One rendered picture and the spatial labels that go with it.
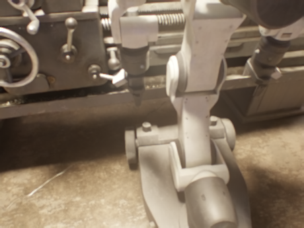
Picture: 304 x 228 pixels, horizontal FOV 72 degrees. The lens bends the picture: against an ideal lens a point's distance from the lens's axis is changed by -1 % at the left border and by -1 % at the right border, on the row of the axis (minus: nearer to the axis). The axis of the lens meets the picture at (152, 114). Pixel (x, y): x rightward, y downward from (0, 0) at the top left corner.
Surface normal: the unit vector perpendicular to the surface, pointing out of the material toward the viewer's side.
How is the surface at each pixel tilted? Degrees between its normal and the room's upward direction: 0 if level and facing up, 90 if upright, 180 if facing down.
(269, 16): 90
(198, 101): 60
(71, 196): 0
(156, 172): 0
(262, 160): 0
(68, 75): 90
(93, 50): 90
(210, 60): 100
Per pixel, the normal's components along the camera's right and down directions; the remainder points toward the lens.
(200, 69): 0.12, 0.62
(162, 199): 0.00, -0.73
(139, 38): 0.12, 0.81
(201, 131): 0.11, 0.22
